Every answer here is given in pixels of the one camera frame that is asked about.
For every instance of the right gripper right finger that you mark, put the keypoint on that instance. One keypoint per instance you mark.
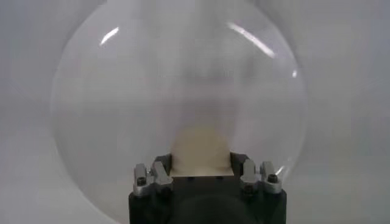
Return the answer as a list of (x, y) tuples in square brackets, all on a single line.
[(250, 173)]

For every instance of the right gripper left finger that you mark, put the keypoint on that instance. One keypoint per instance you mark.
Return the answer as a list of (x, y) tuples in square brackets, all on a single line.
[(158, 176)]

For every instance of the white steamed baozi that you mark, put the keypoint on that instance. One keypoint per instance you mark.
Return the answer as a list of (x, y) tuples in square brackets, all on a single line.
[(201, 152)]

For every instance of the round white plate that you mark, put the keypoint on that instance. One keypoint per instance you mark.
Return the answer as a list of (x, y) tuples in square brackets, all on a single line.
[(122, 91)]

